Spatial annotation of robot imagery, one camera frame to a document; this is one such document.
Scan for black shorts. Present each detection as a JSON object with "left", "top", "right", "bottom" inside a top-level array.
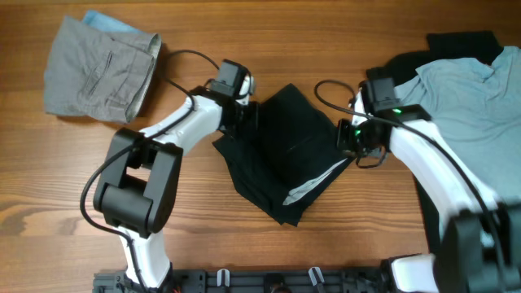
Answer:
[{"left": 213, "top": 84, "right": 352, "bottom": 226}]

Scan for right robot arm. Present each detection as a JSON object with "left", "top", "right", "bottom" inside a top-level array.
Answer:
[{"left": 336, "top": 78, "right": 520, "bottom": 292}]

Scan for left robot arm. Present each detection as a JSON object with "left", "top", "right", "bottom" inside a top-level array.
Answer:
[{"left": 92, "top": 59, "right": 258, "bottom": 292}]

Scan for light teal t-shirt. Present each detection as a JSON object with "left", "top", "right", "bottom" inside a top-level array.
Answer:
[{"left": 395, "top": 46, "right": 520, "bottom": 203}]

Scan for black garment under pile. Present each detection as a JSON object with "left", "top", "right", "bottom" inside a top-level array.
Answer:
[{"left": 366, "top": 31, "right": 503, "bottom": 253}]

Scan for folded grey shorts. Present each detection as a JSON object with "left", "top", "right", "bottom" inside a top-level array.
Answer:
[{"left": 43, "top": 16, "right": 162, "bottom": 124}]

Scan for light blue folded garment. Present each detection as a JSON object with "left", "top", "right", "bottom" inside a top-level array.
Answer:
[{"left": 82, "top": 10, "right": 141, "bottom": 33}]

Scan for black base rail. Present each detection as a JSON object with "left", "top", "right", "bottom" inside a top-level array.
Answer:
[{"left": 92, "top": 265, "right": 398, "bottom": 293}]

